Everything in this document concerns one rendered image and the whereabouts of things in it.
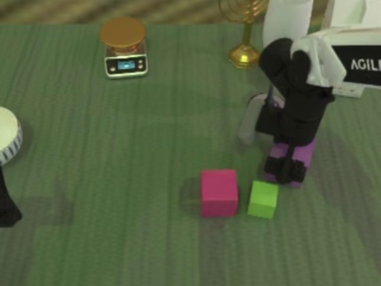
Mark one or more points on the purple block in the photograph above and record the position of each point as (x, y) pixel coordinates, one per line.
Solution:
(305, 152)

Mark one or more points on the green cube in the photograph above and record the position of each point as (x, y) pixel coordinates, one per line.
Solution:
(262, 200)

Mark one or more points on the pink cube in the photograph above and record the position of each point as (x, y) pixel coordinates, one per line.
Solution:
(218, 192)

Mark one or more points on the clear plastic tube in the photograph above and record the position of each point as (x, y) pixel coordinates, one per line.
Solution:
(248, 122)

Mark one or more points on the white bowl with blue stripes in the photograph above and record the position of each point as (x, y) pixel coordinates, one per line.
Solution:
(7, 134)

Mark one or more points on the gold metal stand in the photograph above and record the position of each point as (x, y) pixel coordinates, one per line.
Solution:
(245, 44)

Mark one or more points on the green table mat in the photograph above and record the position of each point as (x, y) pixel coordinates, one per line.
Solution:
(119, 178)

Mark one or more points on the kitchen scale with copper plate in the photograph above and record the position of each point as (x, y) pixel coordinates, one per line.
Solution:
(125, 47)

